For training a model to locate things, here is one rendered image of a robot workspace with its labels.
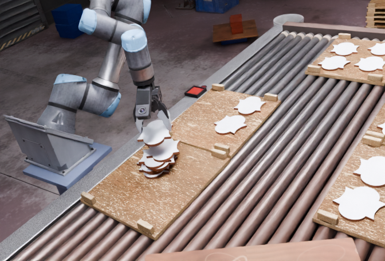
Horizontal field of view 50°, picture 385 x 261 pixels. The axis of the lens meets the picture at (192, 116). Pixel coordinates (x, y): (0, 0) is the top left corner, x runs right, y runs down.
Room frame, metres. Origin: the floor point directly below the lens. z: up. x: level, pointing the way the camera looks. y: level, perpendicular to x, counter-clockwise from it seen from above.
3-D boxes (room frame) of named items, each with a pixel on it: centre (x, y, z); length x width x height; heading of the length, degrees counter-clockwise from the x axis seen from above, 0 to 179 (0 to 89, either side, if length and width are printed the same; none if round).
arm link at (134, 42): (1.24, 0.13, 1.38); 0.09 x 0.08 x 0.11; 4
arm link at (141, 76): (1.24, 0.14, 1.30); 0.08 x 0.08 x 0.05
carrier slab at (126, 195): (1.14, 0.16, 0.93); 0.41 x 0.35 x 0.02; 137
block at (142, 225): (0.91, 0.20, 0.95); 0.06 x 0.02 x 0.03; 47
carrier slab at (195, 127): (1.46, -0.11, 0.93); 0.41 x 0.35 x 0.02; 139
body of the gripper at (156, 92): (1.25, 0.13, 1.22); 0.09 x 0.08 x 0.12; 170
